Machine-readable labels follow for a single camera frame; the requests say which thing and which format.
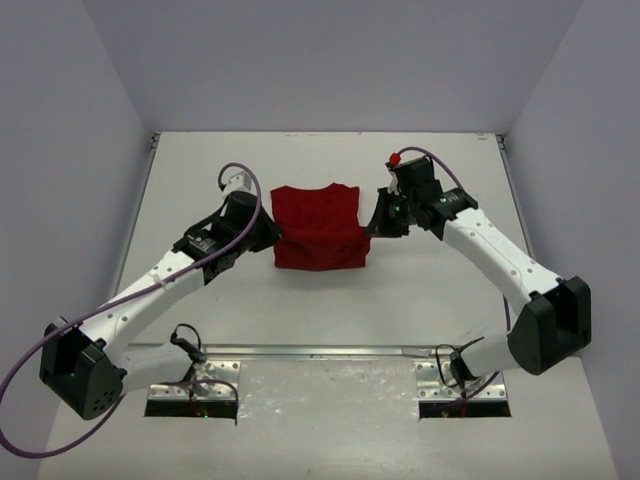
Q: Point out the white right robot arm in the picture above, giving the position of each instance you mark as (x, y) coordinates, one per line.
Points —
(553, 313)

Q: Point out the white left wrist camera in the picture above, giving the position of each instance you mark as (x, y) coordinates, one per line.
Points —
(239, 182)

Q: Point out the metal base plate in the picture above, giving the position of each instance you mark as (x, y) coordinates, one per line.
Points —
(217, 380)
(437, 385)

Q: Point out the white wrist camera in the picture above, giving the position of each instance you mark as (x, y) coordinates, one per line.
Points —
(239, 182)
(391, 165)

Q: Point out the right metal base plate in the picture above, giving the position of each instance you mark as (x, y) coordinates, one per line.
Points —
(437, 385)

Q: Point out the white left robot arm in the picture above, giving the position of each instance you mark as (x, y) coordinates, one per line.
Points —
(90, 365)

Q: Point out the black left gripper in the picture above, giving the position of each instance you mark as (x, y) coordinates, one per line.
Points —
(265, 230)

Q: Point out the red t shirt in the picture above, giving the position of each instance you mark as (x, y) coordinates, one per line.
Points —
(321, 229)

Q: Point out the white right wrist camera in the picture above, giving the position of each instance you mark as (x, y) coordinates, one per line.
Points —
(391, 165)

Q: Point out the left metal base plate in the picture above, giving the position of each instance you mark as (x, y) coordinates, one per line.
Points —
(217, 380)

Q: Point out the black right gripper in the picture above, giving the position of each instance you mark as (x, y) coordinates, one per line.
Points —
(380, 226)

